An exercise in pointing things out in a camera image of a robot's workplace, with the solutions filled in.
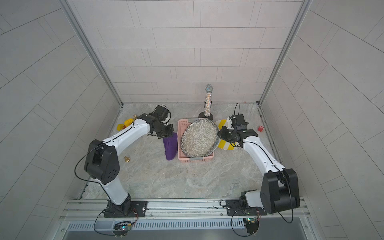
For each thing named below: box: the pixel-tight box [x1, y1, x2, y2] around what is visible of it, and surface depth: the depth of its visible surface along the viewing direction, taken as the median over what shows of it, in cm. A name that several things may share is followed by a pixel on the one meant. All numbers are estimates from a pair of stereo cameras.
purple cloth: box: [162, 132, 178, 161], surface depth 87 cm
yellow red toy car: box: [116, 118, 134, 131], surface depth 101 cm
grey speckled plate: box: [180, 118, 220, 157], surface depth 92 cm
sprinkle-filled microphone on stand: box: [198, 84, 214, 121], surface depth 93 cm
